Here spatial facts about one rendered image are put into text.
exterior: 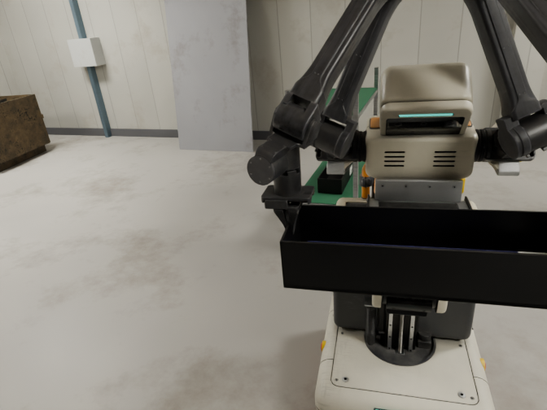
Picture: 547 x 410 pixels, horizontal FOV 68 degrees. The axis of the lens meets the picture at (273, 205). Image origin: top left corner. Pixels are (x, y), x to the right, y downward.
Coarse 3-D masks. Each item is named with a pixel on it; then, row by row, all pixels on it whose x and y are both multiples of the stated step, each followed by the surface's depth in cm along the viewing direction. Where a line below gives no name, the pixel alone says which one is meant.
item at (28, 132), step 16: (0, 96) 566; (16, 96) 561; (32, 96) 552; (0, 112) 503; (16, 112) 527; (32, 112) 552; (0, 128) 503; (16, 128) 527; (32, 128) 552; (0, 144) 504; (16, 144) 527; (32, 144) 552; (0, 160) 504; (16, 160) 541
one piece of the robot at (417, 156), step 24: (360, 144) 108; (384, 144) 105; (408, 144) 104; (432, 144) 102; (456, 144) 101; (480, 144) 101; (384, 168) 109; (408, 168) 108; (432, 168) 106; (456, 168) 105
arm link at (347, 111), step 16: (400, 0) 89; (384, 16) 88; (368, 32) 90; (368, 48) 90; (352, 64) 93; (368, 64) 93; (352, 80) 93; (336, 96) 96; (352, 96) 95; (336, 112) 97; (352, 128) 97; (336, 144) 97
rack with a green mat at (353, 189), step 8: (376, 72) 306; (376, 80) 308; (368, 88) 312; (376, 88) 309; (328, 96) 296; (360, 96) 286; (368, 96) 284; (376, 96) 313; (360, 104) 263; (368, 104) 272; (376, 104) 316; (352, 112) 244; (360, 112) 244; (376, 112) 318; (320, 168) 331; (360, 168) 324; (312, 176) 318; (352, 176) 311; (312, 184) 303; (352, 184) 297; (344, 192) 285; (352, 192) 284; (360, 192) 283; (312, 200) 277; (320, 200) 276; (328, 200) 275; (336, 200) 274
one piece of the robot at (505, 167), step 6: (504, 162) 103; (510, 162) 102; (516, 162) 102; (504, 168) 102; (510, 168) 102; (516, 168) 102; (498, 174) 103; (504, 174) 103; (510, 174) 102; (516, 174) 102
